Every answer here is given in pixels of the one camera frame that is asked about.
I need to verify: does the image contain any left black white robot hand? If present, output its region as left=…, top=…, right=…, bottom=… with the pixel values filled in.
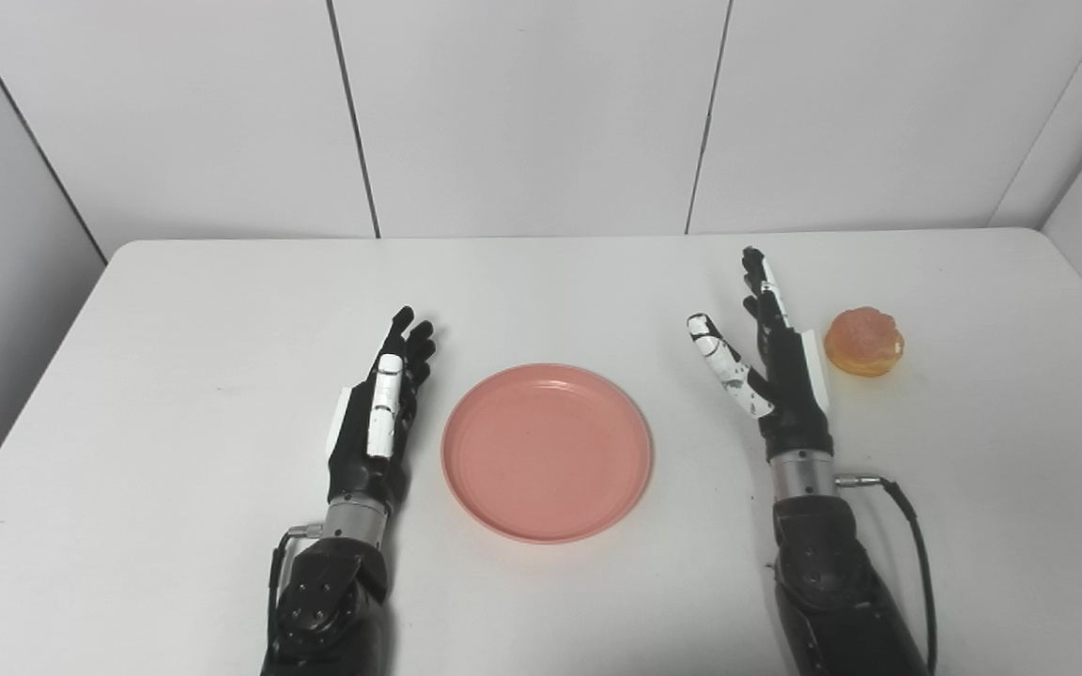
left=327, top=306, right=437, bottom=515

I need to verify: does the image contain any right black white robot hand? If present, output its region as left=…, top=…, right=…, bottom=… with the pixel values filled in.
left=687, top=247, right=835, bottom=463

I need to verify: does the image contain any golden cream puff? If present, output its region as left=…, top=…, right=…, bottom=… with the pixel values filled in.
left=823, top=307, right=905, bottom=378

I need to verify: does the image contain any pink round plate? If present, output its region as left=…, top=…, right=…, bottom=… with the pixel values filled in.
left=441, top=363, right=654, bottom=545

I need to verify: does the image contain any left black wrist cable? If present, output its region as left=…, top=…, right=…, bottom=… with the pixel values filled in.
left=265, top=524, right=325, bottom=658

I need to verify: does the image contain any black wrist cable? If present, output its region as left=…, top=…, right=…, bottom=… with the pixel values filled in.
left=265, top=524, right=325, bottom=658
left=834, top=473, right=939, bottom=676

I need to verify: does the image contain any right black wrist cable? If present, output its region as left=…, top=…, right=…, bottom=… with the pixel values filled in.
left=834, top=473, right=939, bottom=676

